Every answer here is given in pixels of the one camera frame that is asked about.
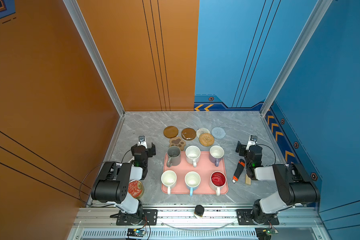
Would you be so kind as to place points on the white mug front left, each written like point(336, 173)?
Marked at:
point(169, 180)

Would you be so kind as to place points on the red round tin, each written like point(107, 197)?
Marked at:
point(136, 189)

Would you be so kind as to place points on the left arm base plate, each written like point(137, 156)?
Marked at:
point(149, 216)

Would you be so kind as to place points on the circuit board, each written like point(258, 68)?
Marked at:
point(136, 234)
point(265, 234)

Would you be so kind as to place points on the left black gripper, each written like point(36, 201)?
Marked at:
point(150, 150)

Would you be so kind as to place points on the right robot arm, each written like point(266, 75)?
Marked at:
point(294, 186)

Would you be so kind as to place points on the white mug blue handle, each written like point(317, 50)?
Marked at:
point(192, 180)

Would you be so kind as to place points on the small wooden block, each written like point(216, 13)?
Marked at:
point(248, 180)

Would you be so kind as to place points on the aluminium front rail frame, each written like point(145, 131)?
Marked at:
point(177, 222)

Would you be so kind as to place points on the cork paw-shaped coaster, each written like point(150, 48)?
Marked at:
point(178, 142)

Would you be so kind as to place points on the grey-blue knitted round coaster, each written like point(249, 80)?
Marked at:
point(218, 133)

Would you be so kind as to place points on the grey mug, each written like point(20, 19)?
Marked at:
point(174, 156)

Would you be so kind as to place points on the purple mug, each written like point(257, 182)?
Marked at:
point(216, 155)

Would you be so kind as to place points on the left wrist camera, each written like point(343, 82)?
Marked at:
point(142, 142)

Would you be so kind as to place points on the white embroidered round coaster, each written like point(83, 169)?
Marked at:
point(201, 131)

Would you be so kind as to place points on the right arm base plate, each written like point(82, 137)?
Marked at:
point(244, 218)

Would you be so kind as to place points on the white mug back middle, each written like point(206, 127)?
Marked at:
point(193, 154)

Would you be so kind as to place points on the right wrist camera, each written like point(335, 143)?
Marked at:
point(252, 139)

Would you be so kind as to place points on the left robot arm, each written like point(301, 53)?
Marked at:
point(112, 183)

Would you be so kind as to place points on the brown coaster with scratches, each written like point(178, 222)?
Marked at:
point(188, 134)

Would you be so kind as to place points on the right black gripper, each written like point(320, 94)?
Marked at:
point(240, 148)

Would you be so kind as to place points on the plain brown round coaster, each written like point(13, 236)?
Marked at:
point(171, 132)

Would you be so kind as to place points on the right circuit board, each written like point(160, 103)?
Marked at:
point(265, 234)

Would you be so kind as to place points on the woven rattan round coaster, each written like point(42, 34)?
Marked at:
point(206, 139)

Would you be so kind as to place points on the left circuit board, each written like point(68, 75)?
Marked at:
point(136, 234)

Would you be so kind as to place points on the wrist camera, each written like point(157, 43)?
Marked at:
point(142, 142)
point(252, 139)

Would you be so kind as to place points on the red mug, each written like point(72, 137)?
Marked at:
point(217, 182)

